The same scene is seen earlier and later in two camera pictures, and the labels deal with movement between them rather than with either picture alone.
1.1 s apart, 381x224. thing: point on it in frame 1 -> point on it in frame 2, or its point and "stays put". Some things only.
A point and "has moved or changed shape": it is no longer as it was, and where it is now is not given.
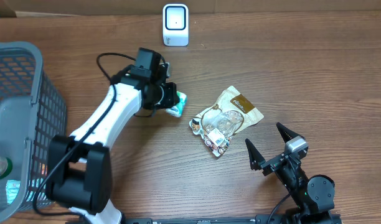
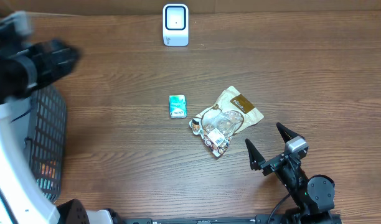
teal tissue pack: x=177 y=110 has moved or changed shape
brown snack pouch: x=231 y=112 stays put
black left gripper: x=172 y=98 -> x=51 y=74
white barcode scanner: x=175 y=24 stays put
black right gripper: x=256 y=158 stays put
